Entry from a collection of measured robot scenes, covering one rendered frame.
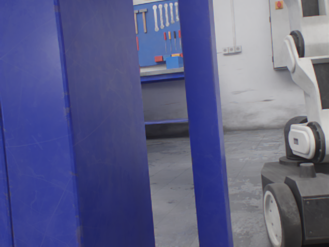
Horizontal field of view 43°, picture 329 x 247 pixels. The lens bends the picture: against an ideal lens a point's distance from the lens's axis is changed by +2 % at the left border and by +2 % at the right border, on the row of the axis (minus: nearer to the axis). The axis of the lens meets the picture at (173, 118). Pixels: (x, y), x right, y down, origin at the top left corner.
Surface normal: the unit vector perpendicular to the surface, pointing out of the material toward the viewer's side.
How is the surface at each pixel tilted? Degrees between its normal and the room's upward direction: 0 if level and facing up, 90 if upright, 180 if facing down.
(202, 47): 90
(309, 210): 90
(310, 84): 109
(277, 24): 90
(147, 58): 90
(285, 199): 43
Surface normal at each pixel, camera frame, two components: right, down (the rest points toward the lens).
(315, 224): 0.06, 0.04
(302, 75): -0.86, 0.42
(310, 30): 0.03, -0.29
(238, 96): -0.29, 0.07
